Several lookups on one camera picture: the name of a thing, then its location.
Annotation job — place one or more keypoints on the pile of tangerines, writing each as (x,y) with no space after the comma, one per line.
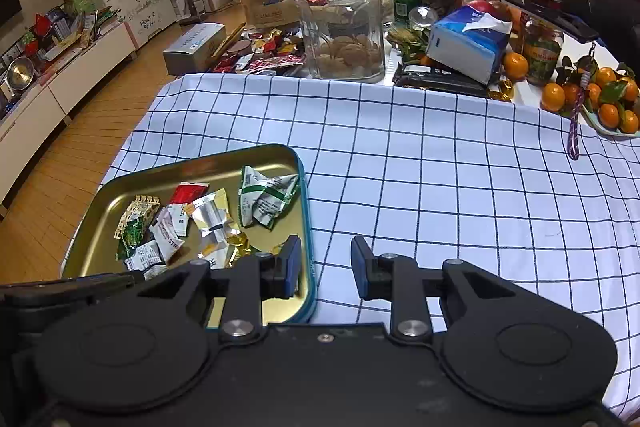
(607,104)

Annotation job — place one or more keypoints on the beige patterned snack packet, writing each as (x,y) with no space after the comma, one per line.
(137,209)

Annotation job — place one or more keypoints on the glass jar red label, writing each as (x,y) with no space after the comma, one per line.
(542,54)

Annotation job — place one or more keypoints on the red white snack packet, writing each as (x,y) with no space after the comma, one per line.
(187,194)

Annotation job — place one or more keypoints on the pile of red candy wrappers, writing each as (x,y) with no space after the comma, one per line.
(260,52)

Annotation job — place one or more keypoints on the dark green candy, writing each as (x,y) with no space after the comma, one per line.
(131,237)

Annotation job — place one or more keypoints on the silver white snack packet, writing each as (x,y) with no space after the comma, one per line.
(212,212)

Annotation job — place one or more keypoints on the gold tin tray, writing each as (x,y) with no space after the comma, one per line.
(150,177)

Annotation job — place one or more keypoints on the small white snack packet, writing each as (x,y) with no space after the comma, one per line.
(145,254)

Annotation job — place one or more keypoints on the pile of walnuts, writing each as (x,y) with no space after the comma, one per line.
(350,54)

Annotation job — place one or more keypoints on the black flat box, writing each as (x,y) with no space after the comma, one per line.
(440,82)

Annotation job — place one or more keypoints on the gold yellow candy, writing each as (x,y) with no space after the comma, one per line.
(235,239)

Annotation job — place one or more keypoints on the round glass lid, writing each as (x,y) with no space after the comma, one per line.
(423,18)

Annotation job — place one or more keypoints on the pale fruit plate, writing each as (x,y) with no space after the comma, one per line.
(600,127)

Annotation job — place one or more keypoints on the white tv cabinet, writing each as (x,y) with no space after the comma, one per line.
(75,82)

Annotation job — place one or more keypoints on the white pink snack packet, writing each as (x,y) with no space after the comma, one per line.
(167,239)

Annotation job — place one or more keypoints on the gold foil candy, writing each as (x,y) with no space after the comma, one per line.
(500,92)

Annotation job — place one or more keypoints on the white green snack packet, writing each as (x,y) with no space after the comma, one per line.
(265,199)

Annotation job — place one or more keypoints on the yellow white snack packet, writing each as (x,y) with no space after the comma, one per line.
(212,252)

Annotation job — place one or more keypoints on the pile of green packets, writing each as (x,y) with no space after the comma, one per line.
(407,42)

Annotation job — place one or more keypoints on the large glass jar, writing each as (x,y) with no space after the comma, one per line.
(340,7)

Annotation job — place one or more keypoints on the single tangerine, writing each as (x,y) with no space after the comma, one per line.
(515,66)

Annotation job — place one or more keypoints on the grey cardboard box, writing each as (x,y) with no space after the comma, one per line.
(192,47)

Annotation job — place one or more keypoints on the metal bowl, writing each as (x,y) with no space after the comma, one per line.
(19,73)

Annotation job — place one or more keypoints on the pile of books and papers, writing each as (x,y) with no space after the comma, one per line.
(70,27)

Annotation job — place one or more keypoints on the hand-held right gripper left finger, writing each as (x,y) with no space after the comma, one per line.
(292,267)

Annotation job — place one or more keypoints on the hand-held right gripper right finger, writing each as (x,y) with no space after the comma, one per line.
(359,268)

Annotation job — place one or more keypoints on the white checked tablecloth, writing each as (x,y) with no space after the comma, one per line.
(450,187)

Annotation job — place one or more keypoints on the blue white tissue pack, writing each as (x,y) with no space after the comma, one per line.
(465,44)

